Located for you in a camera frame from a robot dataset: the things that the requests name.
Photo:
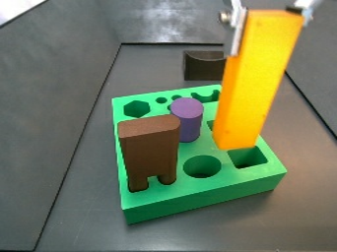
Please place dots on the purple cylinder peg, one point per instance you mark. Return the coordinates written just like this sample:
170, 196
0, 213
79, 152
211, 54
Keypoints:
189, 110

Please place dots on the black curved fixture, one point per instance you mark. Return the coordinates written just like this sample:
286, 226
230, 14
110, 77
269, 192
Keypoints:
203, 65

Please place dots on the green shape-sorter board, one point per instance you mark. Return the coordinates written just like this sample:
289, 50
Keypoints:
213, 175

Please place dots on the yellow rectangular block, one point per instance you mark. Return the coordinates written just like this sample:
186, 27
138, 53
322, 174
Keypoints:
252, 77

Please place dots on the brown arch-shaped block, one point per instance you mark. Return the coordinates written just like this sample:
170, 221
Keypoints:
150, 141

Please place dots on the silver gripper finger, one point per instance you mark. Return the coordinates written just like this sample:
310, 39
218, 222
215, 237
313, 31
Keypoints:
231, 18
304, 8

